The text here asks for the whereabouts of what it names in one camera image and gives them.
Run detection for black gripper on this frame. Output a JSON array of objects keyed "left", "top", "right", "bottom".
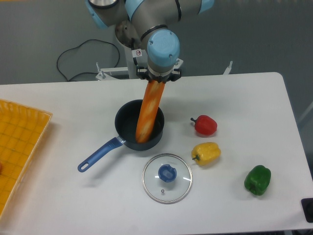
[{"left": 136, "top": 66, "right": 181, "bottom": 84}]

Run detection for long orange baguette bread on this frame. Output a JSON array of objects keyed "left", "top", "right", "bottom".
[{"left": 135, "top": 80, "right": 165, "bottom": 143}]

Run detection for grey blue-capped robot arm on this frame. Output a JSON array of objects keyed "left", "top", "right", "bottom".
[{"left": 85, "top": 0, "right": 215, "bottom": 83}]

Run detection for red bell pepper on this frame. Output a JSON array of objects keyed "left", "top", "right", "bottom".
[{"left": 190, "top": 115, "right": 218, "bottom": 136}]

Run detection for yellow bell pepper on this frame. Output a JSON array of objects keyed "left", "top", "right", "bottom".
[{"left": 191, "top": 142, "right": 221, "bottom": 166}]

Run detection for glass lid with blue knob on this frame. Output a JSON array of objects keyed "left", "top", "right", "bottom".
[{"left": 142, "top": 153, "right": 193, "bottom": 204}]

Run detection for yellow woven plastic basket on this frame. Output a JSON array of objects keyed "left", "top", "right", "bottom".
[{"left": 0, "top": 99, "right": 52, "bottom": 214}]

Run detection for green bell pepper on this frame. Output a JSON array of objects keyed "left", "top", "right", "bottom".
[{"left": 244, "top": 165, "right": 271, "bottom": 196}]

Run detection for black device at table edge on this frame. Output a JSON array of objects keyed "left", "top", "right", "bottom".
[{"left": 301, "top": 198, "right": 313, "bottom": 223}]

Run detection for dark pot with blue handle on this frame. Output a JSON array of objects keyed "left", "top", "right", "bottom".
[{"left": 78, "top": 99, "right": 164, "bottom": 172}]

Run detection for black cable on floor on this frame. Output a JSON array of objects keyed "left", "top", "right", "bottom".
[{"left": 56, "top": 39, "right": 120, "bottom": 82}]

